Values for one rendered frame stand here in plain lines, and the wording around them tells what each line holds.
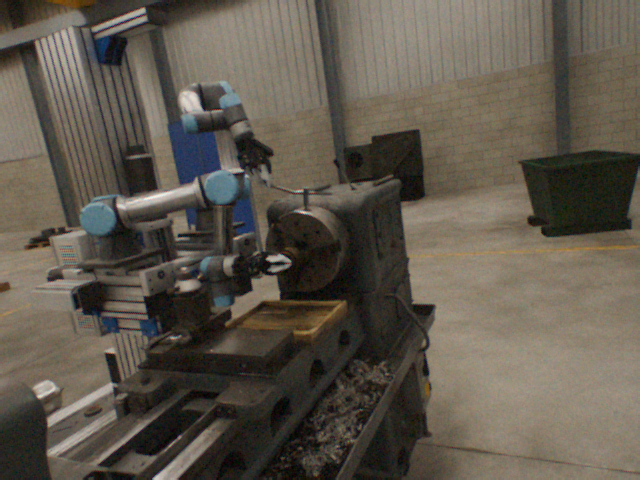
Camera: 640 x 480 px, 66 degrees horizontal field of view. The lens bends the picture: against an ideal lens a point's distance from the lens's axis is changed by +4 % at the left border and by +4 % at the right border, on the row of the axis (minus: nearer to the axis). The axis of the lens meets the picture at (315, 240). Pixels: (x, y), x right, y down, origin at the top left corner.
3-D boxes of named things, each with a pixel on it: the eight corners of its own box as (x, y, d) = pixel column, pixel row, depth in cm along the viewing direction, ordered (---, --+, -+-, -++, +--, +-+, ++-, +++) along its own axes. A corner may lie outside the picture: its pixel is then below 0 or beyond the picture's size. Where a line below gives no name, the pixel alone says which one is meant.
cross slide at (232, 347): (178, 339, 155) (176, 326, 154) (296, 345, 136) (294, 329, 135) (139, 364, 140) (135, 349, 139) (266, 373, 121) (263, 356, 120)
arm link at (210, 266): (214, 275, 186) (210, 253, 184) (237, 274, 181) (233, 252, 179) (201, 281, 179) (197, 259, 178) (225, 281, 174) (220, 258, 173)
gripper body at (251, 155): (241, 171, 176) (228, 140, 176) (254, 169, 184) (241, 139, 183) (257, 163, 172) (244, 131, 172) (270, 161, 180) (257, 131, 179)
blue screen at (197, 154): (172, 238, 1028) (147, 125, 984) (208, 230, 1064) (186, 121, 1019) (236, 266, 668) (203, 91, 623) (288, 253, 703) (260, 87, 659)
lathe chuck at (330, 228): (276, 278, 200) (275, 204, 192) (346, 290, 187) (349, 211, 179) (265, 285, 192) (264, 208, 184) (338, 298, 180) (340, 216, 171)
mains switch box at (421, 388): (417, 424, 249) (397, 270, 233) (451, 429, 241) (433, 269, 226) (399, 468, 219) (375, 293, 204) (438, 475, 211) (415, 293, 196)
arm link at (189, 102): (170, 83, 217) (181, 112, 176) (195, 80, 219) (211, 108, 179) (175, 109, 223) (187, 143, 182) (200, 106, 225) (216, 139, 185)
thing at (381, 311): (348, 401, 279) (326, 257, 263) (431, 411, 258) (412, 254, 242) (301, 471, 227) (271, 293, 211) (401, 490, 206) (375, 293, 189)
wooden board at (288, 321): (264, 309, 190) (262, 299, 189) (348, 310, 174) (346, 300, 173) (218, 341, 164) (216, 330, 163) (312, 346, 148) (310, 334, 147)
